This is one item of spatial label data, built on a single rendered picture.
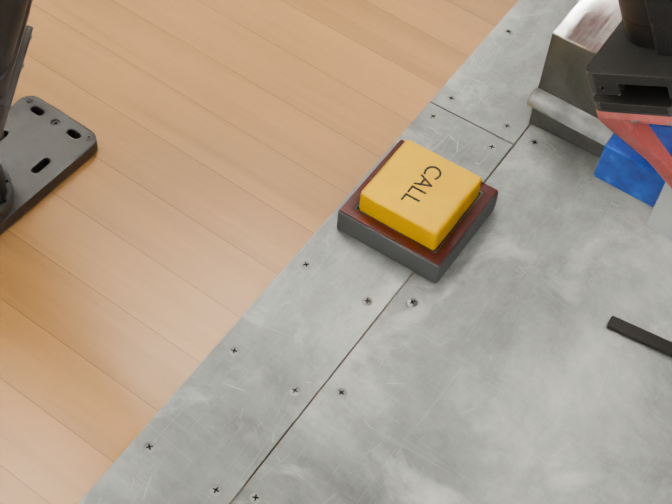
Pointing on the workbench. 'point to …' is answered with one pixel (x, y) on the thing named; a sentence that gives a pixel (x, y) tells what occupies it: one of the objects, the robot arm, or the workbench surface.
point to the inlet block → (618, 158)
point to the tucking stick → (640, 335)
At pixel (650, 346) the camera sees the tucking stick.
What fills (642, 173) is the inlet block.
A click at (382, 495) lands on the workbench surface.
